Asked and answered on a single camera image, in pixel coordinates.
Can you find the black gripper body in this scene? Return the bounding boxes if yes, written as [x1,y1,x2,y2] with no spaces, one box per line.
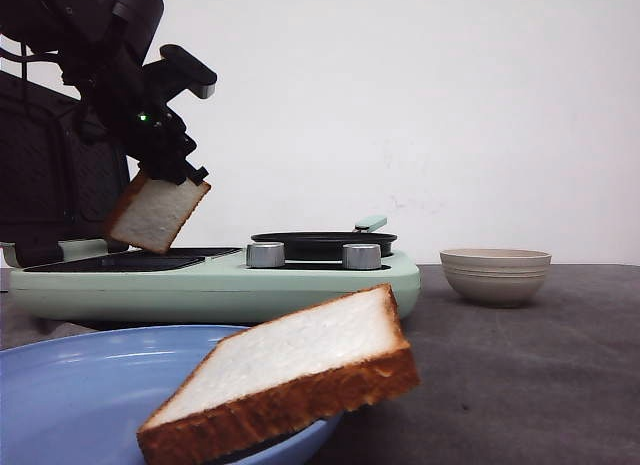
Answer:
[60,54,196,172]

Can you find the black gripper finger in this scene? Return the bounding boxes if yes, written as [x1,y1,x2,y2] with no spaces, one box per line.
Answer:
[144,159,209,185]

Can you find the toast slice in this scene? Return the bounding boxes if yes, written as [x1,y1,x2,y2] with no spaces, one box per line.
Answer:
[104,171,211,254]
[136,283,420,464]

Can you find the breakfast maker hinged lid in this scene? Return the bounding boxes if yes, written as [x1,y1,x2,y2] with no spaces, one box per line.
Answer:
[1,73,130,268]

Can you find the beige ribbed bowl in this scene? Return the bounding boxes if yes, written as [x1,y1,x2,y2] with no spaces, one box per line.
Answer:
[440,248,552,307]

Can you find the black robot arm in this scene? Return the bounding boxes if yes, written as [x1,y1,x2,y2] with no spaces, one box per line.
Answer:
[1,0,217,185]

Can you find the mint green breakfast maker base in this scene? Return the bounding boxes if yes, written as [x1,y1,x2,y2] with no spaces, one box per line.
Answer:
[8,247,421,324]

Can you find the left silver knob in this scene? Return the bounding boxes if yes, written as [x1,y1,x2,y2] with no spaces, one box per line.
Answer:
[246,242,286,268]

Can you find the silver knob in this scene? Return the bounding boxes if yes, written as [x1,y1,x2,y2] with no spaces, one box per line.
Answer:
[342,243,382,271]
[246,242,286,268]

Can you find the right silver knob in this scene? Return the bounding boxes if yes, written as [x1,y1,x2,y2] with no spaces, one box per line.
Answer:
[342,243,382,271]

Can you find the blue plastic plate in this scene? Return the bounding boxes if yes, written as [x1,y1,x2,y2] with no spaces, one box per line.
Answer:
[0,324,346,465]

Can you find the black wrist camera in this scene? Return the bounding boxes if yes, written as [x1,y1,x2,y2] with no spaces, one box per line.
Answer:
[160,44,218,99]

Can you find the black frying pan green handle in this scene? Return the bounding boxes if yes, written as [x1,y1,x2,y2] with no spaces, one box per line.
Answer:
[251,215,397,261]

